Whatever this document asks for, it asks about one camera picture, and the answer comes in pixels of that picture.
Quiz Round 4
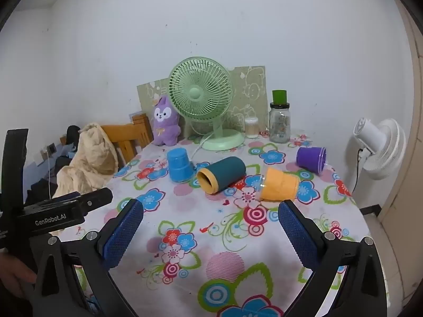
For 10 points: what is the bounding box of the wooden chair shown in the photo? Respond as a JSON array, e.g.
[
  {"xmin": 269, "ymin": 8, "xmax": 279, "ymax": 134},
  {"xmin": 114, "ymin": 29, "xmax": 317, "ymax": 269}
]
[
  {"xmin": 100, "ymin": 124, "xmax": 137, "ymax": 169},
  {"xmin": 131, "ymin": 114, "xmax": 155, "ymax": 150}
]

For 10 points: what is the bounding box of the teal cup with yellow rim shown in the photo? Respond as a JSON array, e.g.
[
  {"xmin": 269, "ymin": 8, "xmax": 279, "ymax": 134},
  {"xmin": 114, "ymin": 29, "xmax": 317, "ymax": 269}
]
[{"xmin": 196, "ymin": 156, "xmax": 247, "ymax": 194}]

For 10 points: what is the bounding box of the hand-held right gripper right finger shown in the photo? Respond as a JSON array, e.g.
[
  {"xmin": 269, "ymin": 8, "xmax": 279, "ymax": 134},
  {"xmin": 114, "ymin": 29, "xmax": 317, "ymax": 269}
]
[{"xmin": 278, "ymin": 199, "xmax": 389, "ymax": 317}]

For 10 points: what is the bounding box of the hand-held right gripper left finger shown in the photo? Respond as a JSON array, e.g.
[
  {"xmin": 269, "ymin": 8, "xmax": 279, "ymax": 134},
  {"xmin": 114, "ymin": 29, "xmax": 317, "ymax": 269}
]
[{"xmin": 31, "ymin": 198, "xmax": 144, "ymax": 317}]

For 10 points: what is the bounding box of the person's left hand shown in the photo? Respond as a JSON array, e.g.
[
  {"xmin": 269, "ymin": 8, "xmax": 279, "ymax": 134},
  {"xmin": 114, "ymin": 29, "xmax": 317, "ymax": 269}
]
[{"xmin": 0, "ymin": 254, "xmax": 38, "ymax": 299}]

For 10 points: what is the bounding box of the clear cotton swab container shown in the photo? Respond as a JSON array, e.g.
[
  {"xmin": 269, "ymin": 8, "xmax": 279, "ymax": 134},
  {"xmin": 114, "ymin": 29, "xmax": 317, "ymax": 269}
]
[{"xmin": 245, "ymin": 117, "xmax": 259, "ymax": 139}]

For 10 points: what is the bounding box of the green patterned board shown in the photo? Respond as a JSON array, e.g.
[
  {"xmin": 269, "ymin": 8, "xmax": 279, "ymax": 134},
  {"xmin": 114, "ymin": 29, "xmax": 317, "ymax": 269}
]
[{"xmin": 137, "ymin": 66, "xmax": 267, "ymax": 140}]

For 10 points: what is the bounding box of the black fan cable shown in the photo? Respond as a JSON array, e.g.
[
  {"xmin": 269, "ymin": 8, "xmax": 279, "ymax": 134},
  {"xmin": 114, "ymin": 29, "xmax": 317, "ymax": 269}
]
[{"xmin": 352, "ymin": 148, "xmax": 365, "ymax": 203}]

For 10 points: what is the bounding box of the purple plush toy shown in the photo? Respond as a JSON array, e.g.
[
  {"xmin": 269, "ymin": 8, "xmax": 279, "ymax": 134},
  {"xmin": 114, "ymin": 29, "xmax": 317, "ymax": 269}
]
[{"xmin": 152, "ymin": 95, "xmax": 182, "ymax": 147}]

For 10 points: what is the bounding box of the white fan cable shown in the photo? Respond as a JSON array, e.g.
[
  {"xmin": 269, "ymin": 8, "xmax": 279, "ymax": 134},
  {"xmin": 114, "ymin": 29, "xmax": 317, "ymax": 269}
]
[{"xmin": 191, "ymin": 131, "xmax": 216, "ymax": 163}]

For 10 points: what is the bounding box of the dark cloth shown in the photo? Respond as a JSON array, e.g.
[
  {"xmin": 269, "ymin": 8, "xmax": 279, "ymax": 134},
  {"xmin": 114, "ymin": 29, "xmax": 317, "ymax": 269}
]
[{"xmin": 65, "ymin": 125, "xmax": 82, "ymax": 146}]

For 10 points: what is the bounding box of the purple cup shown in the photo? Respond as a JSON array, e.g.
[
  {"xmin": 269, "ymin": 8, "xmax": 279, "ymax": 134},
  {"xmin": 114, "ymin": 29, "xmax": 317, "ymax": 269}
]
[{"xmin": 296, "ymin": 146, "xmax": 328, "ymax": 175}]

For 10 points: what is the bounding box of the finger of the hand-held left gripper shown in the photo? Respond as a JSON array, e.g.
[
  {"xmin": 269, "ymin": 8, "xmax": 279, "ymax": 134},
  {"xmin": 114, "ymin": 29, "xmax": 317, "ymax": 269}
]
[{"xmin": 49, "ymin": 187, "xmax": 114, "ymax": 213}]

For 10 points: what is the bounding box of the white standing fan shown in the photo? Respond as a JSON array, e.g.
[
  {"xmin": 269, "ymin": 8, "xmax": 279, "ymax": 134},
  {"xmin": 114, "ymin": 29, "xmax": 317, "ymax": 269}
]
[{"xmin": 352, "ymin": 118, "xmax": 407, "ymax": 181}]

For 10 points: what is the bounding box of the glass jar with green cap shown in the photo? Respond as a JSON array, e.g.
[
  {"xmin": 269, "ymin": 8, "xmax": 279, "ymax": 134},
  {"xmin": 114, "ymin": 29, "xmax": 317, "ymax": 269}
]
[{"xmin": 269, "ymin": 90, "xmax": 292, "ymax": 144}]

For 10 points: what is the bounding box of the floral tablecloth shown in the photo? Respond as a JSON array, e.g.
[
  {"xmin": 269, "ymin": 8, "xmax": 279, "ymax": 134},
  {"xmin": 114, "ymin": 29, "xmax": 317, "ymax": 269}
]
[{"xmin": 49, "ymin": 129, "xmax": 371, "ymax": 317}]

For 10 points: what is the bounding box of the green desk fan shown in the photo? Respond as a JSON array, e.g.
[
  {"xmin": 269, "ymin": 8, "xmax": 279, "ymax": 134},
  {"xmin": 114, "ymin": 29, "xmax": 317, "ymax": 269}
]
[{"xmin": 168, "ymin": 57, "xmax": 246, "ymax": 151}]

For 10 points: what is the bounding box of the beige blanket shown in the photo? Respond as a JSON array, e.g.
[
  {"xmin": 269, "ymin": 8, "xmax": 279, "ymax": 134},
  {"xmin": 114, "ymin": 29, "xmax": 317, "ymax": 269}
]
[{"xmin": 52, "ymin": 122, "xmax": 119, "ymax": 203}]

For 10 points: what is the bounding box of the orange cup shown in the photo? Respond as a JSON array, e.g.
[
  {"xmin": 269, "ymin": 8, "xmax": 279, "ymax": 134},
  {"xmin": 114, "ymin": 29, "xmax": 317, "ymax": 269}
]
[{"xmin": 258, "ymin": 167, "xmax": 300, "ymax": 203}]

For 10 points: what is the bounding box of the blue cup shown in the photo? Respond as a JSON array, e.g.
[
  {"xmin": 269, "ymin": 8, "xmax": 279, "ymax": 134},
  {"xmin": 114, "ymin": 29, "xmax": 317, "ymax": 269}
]
[{"xmin": 166, "ymin": 148, "xmax": 195, "ymax": 183}]

